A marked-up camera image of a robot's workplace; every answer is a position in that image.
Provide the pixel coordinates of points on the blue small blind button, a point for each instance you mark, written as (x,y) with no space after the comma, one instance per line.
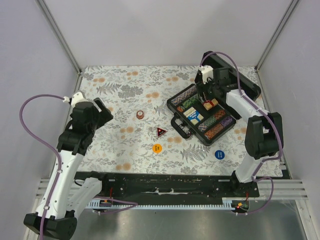
(219,154)

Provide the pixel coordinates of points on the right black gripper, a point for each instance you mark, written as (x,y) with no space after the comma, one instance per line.
(202,88)

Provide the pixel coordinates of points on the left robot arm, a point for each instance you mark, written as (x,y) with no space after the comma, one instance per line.
(57,214)

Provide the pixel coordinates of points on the triangular all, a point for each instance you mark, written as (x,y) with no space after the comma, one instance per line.
(160,132)

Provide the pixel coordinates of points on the green blue chip row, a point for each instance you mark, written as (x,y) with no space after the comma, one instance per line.
(207,123)

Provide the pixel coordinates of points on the white cable duct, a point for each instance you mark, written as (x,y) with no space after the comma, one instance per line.
(114,205)

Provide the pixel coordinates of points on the black poker chip case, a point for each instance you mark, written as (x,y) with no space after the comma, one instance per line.
(185,128)

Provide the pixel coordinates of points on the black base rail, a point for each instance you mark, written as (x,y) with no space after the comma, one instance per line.
(135,187)

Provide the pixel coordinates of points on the red playing card deck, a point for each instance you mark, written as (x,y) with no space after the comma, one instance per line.
(209,104)

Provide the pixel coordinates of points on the purple chip row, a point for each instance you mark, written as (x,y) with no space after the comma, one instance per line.
(226,121)

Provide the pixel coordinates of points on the blue playing card deck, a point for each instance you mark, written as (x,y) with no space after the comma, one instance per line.
(193,115)

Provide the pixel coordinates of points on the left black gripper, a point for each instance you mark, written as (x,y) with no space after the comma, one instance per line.
(104,116)

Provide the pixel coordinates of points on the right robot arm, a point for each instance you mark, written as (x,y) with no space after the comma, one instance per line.
(264,132)

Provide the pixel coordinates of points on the blue orange chip row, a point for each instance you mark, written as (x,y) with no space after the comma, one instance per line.
(184,95)

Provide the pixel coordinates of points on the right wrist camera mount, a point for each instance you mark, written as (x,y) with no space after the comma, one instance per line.
(207,73)

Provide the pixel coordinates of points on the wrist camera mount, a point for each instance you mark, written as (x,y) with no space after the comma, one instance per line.
(76,98)
(207,73)

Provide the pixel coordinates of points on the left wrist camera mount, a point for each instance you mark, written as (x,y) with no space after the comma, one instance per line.
(76,98)

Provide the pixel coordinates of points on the red poker chip stack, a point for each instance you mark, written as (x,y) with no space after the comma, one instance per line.
(140,114)

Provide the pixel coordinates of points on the yellow big blind button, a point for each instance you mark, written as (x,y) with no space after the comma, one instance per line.
(157,148)

